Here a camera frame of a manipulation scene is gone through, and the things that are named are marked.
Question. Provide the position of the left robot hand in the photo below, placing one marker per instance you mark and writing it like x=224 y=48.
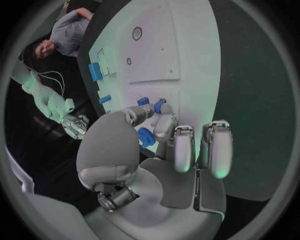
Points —
x=150 y=180

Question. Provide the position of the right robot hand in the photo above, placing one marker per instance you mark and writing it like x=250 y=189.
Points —
x=75 y=125

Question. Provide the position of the blue peg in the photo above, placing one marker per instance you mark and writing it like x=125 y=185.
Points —
x=158 y=106

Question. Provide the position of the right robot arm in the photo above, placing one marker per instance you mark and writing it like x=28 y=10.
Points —
x=41 y=93

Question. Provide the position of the white task board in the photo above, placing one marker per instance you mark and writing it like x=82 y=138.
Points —
x=154 y=61

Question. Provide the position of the blue short cylinder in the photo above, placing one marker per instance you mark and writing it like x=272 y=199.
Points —
x=105 y=99

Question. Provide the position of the blue gear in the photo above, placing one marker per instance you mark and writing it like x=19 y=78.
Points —
x=145 y=136

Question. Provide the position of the blue block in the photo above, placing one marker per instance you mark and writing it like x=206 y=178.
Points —
x=95 y=72

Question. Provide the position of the blue plug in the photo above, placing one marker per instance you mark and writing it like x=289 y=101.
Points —
x=143 y=101

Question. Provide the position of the person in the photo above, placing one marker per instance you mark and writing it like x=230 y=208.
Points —
x=68 y=35

